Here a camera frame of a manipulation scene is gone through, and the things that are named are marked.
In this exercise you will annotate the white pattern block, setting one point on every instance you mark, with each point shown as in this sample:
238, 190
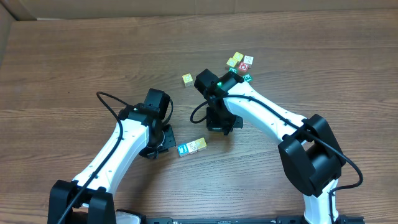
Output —
192, 147

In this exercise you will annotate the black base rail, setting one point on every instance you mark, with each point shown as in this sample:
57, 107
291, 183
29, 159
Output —
278, 220

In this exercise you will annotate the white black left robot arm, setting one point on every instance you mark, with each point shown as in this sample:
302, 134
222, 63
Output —
141, 130

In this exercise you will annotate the yellow block left cluster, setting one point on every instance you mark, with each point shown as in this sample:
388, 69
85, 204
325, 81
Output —
232, 62

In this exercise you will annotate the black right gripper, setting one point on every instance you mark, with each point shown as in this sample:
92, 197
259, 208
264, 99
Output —
222, 124

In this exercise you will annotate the blue letter block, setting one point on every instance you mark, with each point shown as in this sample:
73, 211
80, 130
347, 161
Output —
182, 150

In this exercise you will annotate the yellow block cluster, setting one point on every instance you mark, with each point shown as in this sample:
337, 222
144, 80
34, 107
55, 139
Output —
232, 62
238, 56

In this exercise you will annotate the red letter block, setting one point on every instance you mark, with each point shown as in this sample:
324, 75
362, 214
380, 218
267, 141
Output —
243, 68

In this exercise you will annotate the green Z letter block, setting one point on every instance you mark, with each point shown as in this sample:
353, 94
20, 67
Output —
233, 70

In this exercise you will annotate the white letter block cluster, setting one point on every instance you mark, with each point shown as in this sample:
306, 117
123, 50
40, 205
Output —
248, 60

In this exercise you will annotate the yellow block top cluster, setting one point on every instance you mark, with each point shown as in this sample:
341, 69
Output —
238, 56

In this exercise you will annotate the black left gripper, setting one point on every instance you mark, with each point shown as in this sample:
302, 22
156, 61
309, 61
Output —
162, 145

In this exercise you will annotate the green letter block right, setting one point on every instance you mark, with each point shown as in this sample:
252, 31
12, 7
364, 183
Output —
247, 78

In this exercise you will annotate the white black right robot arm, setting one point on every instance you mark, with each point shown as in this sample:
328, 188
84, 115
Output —
311, 157

